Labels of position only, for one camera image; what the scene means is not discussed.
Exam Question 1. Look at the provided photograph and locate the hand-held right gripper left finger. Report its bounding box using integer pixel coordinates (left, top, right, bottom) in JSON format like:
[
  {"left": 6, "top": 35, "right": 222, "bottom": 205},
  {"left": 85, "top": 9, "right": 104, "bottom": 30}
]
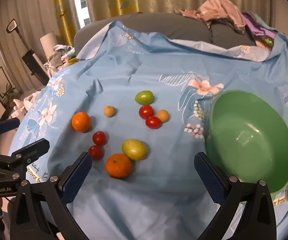
[{"left": 9, "top": 151, "right": 93, "bottom": 240}]

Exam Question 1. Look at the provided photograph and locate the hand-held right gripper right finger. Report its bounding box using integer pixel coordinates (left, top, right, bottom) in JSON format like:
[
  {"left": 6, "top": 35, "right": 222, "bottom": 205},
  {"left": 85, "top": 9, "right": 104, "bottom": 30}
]
[{"left": 194, "top": 152, "right": 277, "bottom": 240}]

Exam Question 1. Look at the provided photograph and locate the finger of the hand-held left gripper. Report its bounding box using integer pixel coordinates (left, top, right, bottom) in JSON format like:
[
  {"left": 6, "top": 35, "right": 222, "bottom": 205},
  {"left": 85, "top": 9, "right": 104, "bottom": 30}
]
[
  {"left": 0, "top": 117, "right": 21, "bottom": 143},
  {"left": 9, "top": 138, "right": 51, "bottom": 178}
]

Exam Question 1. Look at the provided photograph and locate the red cherry tomato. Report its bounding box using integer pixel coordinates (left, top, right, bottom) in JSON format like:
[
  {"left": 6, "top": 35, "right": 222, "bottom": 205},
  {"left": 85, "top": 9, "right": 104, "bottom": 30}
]
[
  {"left": 92, "top": 131, "right": 107, "bottom": 146},
  {"left": 88, "top": 145, "right": 105, "bottom": 161},
  {"left": 145, "top": 116, "right": 162, "bottom": 129},
  {"left": 139, "top": 104, "right": 154, "bottom": 119}
]

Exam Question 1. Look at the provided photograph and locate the orange mandarin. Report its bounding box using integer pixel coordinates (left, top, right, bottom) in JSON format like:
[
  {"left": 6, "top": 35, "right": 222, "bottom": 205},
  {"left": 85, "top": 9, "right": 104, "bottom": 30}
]
[
  {"left": 71, "top": 112, "right": 92, "bottom": 133},
  {"left": 105, "top": 153, "right": 132, "bottom": 179}
]

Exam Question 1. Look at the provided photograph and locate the green plastic bowl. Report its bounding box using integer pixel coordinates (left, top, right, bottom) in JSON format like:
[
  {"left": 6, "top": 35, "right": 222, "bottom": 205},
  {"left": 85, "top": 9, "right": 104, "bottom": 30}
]
[{"left": 204, "top": 89, "right": 288, "bottom": 194}]

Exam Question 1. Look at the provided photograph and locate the yellow-green lemon front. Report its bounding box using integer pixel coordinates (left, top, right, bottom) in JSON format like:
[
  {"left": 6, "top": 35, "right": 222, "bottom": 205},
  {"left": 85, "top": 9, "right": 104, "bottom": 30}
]
[{"left": 122, "top": 139, "right": 148, "bottom": 161}]

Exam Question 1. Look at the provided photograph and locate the small kumquat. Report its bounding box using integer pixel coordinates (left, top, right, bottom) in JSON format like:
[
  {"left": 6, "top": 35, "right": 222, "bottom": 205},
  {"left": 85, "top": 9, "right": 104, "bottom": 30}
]
[
  {"left": 157, "top": 109, "right": 169, "bottom": 123},
  {"left": 103, "top": 106, "right": 115, "bottom": 118}
]

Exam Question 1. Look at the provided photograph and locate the white crumpled cloth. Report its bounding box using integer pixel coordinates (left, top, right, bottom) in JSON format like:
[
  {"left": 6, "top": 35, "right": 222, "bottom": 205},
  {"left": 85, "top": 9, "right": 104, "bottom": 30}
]
[{"left": 13, "top": 91, "right": 42, "bottom": 117}]

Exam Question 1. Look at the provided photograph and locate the green potted plant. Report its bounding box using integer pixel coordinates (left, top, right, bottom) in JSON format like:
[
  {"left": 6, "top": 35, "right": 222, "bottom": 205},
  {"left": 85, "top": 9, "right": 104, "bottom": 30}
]
[{"left": 0, "top": 82, "right": 17, "bottom": 108}]

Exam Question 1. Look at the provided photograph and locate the black stick vacuum cleaner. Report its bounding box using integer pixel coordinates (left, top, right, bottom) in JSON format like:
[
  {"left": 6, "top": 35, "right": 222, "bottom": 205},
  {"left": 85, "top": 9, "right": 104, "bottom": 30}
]
[{"left": 6, "top": 19, "right": 50, "bottom": 87}]

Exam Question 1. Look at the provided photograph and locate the heap of mixed clothes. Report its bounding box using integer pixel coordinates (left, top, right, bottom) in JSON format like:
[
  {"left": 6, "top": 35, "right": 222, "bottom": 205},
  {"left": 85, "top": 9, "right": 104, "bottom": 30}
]
[{"left": 44, "top": 44, "right": 78, "bottom": 77}]

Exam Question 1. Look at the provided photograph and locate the blue floral blanket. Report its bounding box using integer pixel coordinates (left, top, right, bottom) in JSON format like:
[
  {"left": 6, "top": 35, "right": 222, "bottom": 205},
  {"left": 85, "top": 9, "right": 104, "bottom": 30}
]
[{"left": 8, "top": 20, "right": 288, "bottom": 240}]

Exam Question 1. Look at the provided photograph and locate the window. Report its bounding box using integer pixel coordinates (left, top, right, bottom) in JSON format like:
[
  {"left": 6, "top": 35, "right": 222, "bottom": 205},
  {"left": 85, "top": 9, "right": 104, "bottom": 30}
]
[{"left": 70, "top": 0, "right": 91, "bottom": 29}]

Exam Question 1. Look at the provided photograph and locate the grey sofa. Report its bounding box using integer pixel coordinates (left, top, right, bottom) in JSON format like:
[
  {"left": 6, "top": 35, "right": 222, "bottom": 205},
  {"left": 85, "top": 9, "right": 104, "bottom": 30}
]
[{"left": 73, "top": 12, "right": 288, "bottom": 55}]

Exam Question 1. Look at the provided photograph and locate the purple garment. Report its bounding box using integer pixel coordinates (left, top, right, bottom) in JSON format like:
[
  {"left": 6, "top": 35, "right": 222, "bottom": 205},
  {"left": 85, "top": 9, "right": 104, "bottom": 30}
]
[{"left": 242, "top": 11, "right": 278, "bottom": 40}]

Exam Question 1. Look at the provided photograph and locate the pink garment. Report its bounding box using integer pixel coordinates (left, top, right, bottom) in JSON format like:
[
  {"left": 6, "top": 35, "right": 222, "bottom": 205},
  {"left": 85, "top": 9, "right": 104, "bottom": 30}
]
[{"left": 174, "top": 0, "right": 247, "bottom": 34}]

